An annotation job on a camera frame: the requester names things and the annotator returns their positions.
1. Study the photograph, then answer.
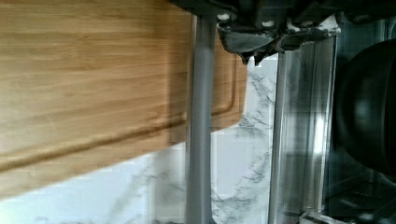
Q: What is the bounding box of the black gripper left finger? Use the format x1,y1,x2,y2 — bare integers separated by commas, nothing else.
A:
217,12,280,64

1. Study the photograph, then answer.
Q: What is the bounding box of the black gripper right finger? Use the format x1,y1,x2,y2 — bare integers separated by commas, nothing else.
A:
278,15,341,51

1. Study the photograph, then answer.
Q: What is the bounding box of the black pan inside oven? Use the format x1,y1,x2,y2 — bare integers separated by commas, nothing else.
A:
335,39,395,175

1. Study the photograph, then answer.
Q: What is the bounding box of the silver toaster oven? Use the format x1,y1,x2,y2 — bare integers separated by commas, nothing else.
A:
298,15,396,224

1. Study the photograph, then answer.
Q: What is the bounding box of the wooden cutting board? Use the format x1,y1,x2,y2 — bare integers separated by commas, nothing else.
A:
0,0,248,200

